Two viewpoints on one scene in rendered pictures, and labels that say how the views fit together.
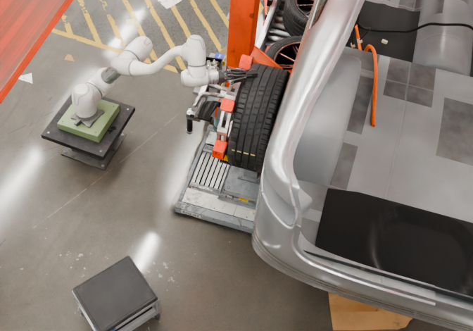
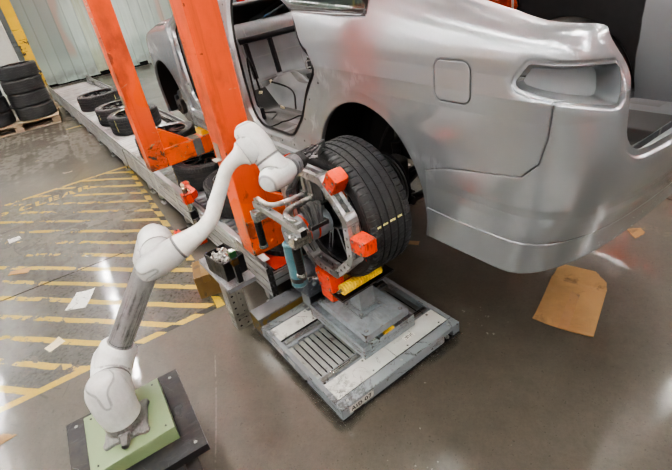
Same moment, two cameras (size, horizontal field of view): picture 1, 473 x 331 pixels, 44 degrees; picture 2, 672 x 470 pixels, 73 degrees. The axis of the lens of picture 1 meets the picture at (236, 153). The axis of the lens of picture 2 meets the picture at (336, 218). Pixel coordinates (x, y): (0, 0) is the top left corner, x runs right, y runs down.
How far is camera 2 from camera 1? 244 cm
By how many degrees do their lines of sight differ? 40
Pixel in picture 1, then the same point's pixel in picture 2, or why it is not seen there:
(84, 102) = (119, 393)
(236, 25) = not seen: hidden behind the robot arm
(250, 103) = (352, 161)
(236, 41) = (245, 178)
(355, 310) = (573, 310)
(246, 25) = not seen: hidden behind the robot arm
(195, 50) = (258, 132)
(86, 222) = not seen: outside the picture
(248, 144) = (389, 203)
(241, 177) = (363, 314)
